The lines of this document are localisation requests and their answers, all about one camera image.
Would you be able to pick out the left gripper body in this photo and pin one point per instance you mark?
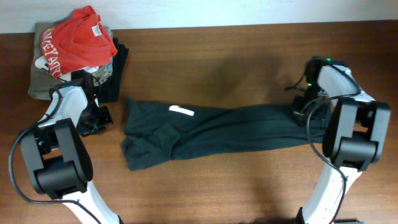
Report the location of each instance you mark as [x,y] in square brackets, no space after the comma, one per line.
[96,118]

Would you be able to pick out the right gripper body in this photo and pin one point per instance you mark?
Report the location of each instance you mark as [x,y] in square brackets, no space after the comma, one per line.
[312,94]

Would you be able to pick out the dark green t-shirt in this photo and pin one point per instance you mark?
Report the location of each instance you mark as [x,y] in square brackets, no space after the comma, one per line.
[159,132]

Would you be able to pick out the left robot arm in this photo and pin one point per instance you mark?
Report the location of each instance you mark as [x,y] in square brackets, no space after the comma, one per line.
[56,159]

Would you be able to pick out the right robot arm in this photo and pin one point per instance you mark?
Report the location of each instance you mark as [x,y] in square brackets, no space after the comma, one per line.
[354,137]

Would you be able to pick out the black folded garment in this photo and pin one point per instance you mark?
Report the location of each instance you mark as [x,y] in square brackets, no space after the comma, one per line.
[108,92]

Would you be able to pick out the beige folded garment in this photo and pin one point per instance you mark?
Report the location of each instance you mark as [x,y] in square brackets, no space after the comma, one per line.
[41,81]

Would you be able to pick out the white folded garment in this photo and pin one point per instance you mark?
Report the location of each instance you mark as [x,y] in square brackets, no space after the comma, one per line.
[58,71]

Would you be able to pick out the red printed t-shirt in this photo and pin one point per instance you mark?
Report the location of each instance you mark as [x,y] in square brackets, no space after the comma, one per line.
[79,40]

